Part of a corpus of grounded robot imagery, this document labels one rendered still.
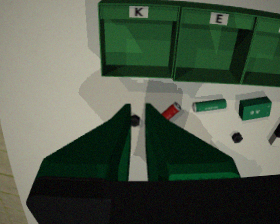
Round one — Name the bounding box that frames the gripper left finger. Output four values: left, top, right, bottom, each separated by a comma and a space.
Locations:
35, 104, 131, 181

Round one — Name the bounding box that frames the red battery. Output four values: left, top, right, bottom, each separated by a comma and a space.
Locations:
162, 102, 181, 120

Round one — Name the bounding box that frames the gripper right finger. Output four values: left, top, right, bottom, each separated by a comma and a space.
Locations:
145, 103, 241, 181

